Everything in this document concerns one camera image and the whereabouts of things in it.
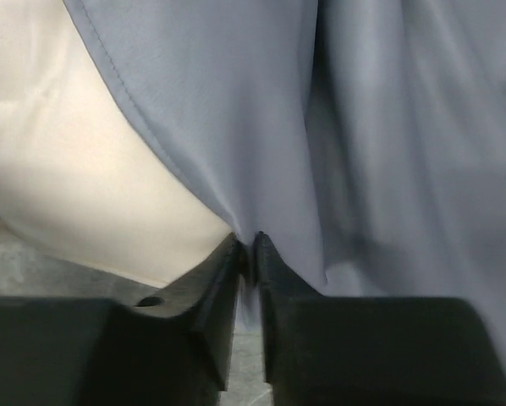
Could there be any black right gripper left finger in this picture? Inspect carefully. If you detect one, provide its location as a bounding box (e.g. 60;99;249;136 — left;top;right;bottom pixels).
0;236;241;405

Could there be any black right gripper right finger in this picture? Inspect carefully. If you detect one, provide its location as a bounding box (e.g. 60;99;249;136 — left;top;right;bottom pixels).
255;233;506;405

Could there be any cream pillow with bear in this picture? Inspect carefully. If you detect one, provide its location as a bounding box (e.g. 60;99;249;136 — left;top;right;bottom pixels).
0;1;230;288

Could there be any grey pillowcase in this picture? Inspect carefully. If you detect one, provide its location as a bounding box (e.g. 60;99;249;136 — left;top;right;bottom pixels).
63;0;506;343

